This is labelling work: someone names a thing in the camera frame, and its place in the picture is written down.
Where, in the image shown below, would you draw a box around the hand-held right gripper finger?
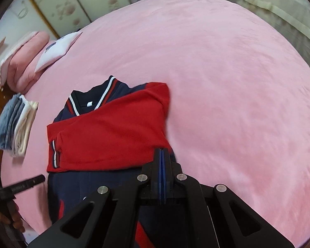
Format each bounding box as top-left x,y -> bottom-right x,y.
161,148 -> 295,248
28,148 -> 162,248

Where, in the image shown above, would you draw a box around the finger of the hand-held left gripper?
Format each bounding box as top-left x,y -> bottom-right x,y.
10,174 -> 46,194

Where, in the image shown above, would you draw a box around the red and navy polo shirt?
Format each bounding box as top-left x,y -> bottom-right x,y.
46,75 -> 183,248

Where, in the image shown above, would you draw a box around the person's left hand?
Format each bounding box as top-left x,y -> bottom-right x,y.
0,201 -> 26,233

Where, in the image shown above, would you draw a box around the cream folded garment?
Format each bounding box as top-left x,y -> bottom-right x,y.
18,101 -> 39,157

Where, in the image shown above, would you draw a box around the white folded garment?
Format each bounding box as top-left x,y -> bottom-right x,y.
11,95 -> 33,158

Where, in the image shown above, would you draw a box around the blue folded denim garment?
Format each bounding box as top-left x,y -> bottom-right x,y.
0,94 -> 23,151

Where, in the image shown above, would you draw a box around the pink bed sheet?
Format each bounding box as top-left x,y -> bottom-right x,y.
0,0 -> 310,248

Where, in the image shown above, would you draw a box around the pink folded quilt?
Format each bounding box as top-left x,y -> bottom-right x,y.
0,30 -> 51,94

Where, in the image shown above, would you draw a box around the floral wardrobe doors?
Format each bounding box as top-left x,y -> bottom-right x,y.
23,0 -> 132,39

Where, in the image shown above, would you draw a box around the beige curtain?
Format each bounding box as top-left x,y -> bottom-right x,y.
218,0 -> 310,66

